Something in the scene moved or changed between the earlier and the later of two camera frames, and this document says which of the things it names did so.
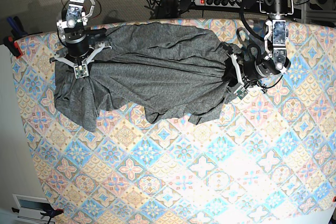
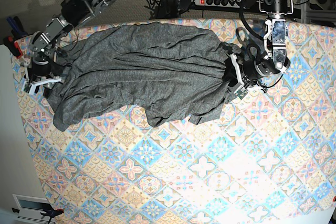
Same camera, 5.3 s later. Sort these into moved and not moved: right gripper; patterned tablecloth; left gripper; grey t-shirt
Moved: left gripper
Not moved: right gripper; grey t-shirt; patterned tablecloth
